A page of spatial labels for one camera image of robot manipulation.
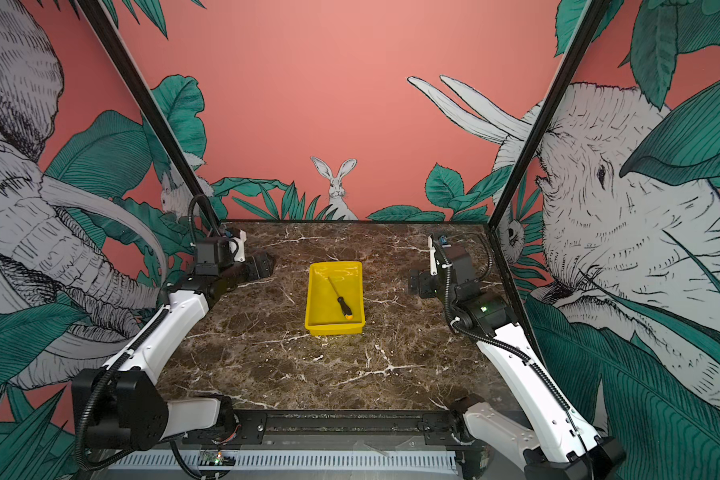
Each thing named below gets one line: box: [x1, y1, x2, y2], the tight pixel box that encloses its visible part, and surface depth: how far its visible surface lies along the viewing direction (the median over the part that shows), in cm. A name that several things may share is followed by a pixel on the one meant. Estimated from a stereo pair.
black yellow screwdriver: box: [328, 276, 353, 320], surface depth 97 cm
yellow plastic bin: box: [304, 261, 366, 336], surface depth 98 cm
